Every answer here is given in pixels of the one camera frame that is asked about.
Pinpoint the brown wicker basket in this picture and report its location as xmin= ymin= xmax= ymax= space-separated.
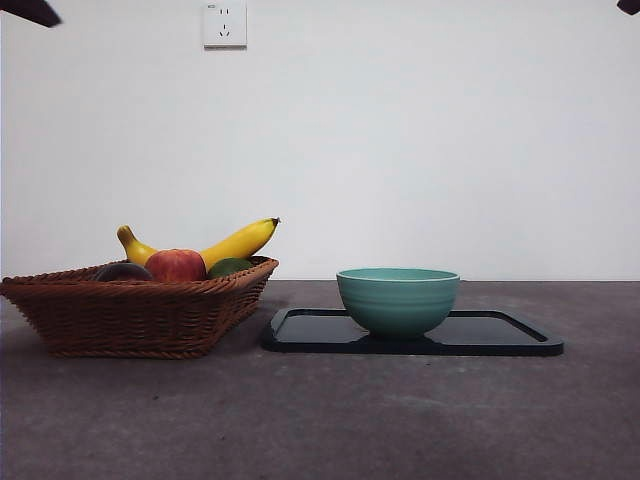
xmin=0 ymin=256 xmax=279 ymax=360

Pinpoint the black rectangular tray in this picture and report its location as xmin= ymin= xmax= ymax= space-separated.
xmin=259 ymin=307 xmax=565 ymax=357

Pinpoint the white wall socket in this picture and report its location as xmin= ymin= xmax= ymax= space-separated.
xmin=202 ymin=2 xmax=248 ymax=51

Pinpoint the teal ribbed bowl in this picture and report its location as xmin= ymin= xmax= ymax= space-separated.
xmin=335 ymin=267 xmax=461 ymax=342

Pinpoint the yellow banana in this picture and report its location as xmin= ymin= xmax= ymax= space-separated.
xmin=115 ymin=217 xmax=280 ymax=274

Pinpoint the dark purple plum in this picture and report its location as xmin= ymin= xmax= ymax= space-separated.
xmin=92 ymin=263 xmax=155 ymax=283

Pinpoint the green round fruit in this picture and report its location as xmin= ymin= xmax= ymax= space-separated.
xmin=206 ymin=257 xmax=253 ymax=280

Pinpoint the red apple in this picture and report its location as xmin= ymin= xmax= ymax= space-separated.
xmin=144 ymin=248 xmax=207 ymax=283

